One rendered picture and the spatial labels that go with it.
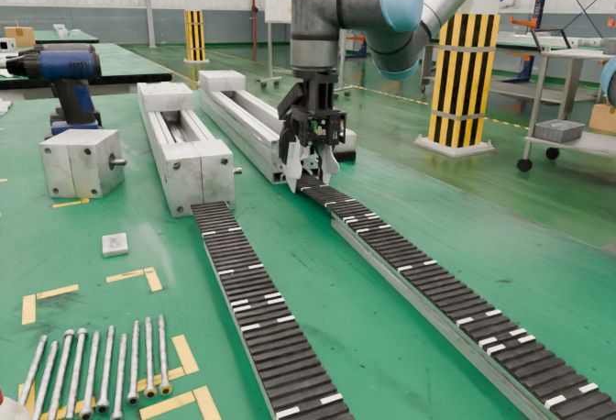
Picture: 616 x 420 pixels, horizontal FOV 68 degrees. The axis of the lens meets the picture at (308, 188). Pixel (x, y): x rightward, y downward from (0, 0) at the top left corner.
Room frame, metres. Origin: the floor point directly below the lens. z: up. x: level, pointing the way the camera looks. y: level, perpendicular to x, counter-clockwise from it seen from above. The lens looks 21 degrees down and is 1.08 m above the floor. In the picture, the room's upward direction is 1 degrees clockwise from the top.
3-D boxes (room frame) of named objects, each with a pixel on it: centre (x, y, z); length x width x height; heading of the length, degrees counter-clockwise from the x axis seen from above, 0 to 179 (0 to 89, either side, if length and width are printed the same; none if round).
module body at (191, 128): (1.11, 0.35, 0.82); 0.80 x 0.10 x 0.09; 22
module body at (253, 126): (1.18, 0.17, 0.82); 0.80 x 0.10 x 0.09; 22
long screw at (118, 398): (0.31, 0.16, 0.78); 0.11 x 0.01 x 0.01; 18
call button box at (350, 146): (0.97, -0.04, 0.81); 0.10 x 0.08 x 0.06; 112
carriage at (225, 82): (1.41, 0.27, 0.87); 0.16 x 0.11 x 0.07; 22
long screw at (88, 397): (0.31, 0.19, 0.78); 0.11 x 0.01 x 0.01; 20
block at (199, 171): (0.70, 0.17, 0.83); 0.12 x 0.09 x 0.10; 112
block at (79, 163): (0.76, 0.38, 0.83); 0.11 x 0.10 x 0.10; 90
